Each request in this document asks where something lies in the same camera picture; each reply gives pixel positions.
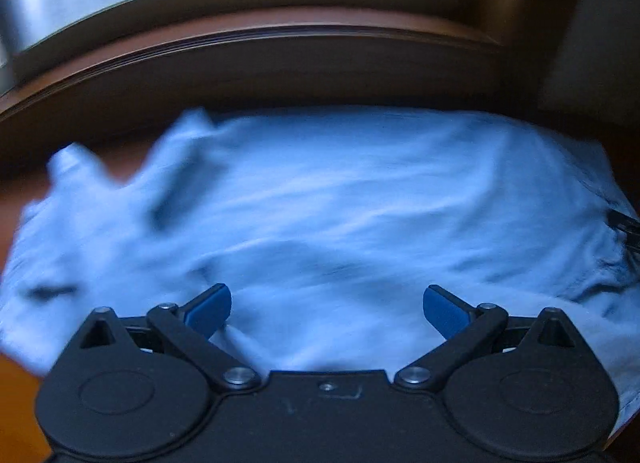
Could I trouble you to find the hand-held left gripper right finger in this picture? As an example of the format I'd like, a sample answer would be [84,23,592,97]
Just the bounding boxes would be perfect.
[395,284,579,391]

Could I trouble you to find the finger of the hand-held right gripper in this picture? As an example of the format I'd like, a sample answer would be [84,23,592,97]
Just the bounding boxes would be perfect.
[606,210,640,244]

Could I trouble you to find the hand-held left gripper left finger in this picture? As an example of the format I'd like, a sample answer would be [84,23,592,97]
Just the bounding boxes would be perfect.
[75,283,262,391]

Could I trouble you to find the light blue jeans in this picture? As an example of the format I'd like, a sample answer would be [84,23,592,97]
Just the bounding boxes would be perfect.
[0,108,640,436]

